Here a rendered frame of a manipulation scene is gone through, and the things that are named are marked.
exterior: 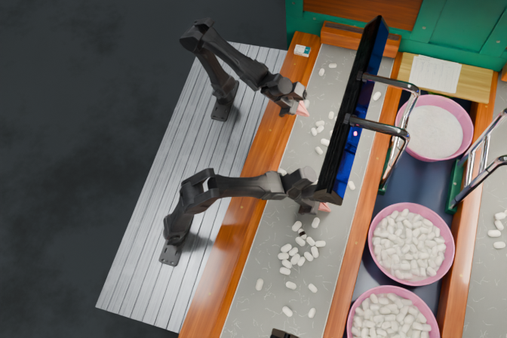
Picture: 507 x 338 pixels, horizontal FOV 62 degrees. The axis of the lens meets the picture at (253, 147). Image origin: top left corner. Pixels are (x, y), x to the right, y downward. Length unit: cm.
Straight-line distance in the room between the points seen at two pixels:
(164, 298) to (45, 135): 161
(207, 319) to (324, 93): 93
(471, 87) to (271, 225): 90
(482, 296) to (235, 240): 78
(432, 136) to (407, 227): 36
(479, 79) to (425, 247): 67
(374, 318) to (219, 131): 88
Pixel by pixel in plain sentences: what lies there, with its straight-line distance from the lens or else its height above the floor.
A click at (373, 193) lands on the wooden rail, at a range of 150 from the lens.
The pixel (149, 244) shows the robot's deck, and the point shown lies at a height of 67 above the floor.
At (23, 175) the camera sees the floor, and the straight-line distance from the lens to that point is 283.
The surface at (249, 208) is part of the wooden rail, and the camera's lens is 147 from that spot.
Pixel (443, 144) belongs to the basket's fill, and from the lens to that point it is 167.
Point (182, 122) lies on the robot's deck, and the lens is 177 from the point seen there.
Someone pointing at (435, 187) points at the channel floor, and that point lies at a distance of 166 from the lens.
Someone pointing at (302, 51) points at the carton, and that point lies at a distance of 175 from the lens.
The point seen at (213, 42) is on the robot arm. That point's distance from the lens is 143.
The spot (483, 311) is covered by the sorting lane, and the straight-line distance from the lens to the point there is 153.
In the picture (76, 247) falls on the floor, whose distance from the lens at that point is 251.
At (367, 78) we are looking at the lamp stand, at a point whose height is 112.
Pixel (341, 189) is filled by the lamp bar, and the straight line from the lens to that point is 116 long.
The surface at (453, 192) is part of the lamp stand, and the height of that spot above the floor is 71.
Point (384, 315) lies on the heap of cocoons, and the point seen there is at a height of 73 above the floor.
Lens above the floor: 216
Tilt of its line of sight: 64 degrees down
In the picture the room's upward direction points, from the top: 13 degrees counter-clockwise
